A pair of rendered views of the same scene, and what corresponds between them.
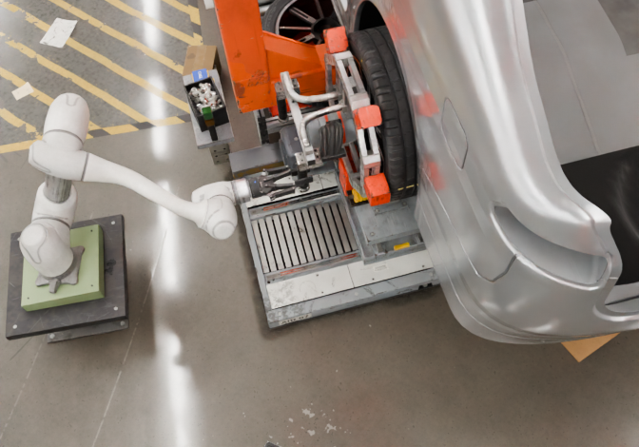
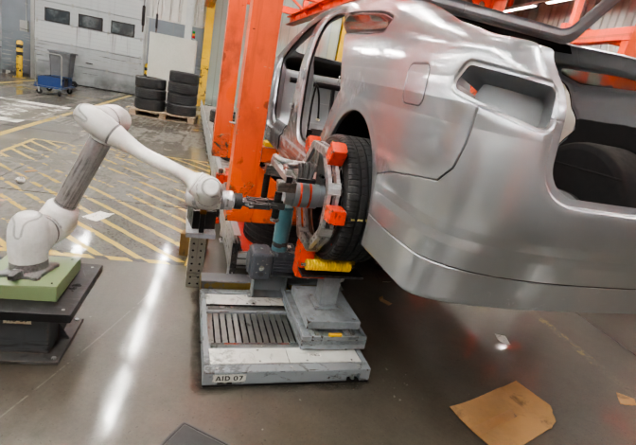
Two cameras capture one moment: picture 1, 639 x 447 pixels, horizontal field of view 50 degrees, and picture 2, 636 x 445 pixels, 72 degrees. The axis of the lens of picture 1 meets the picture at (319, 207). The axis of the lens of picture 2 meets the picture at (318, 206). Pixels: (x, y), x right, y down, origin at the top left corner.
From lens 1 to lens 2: 168 cm
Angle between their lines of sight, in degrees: 44
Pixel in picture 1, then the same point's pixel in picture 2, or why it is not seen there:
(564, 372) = not seen: outside the picture
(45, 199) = (53, 202)
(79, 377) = not seen: outside the picture
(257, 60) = (251, 171)
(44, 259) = (25, 235)
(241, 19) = (251, 131)
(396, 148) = (354, 177)
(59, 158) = (99, 113)
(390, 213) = (326, 311)
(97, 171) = (123, 134)
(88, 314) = (33, 308)
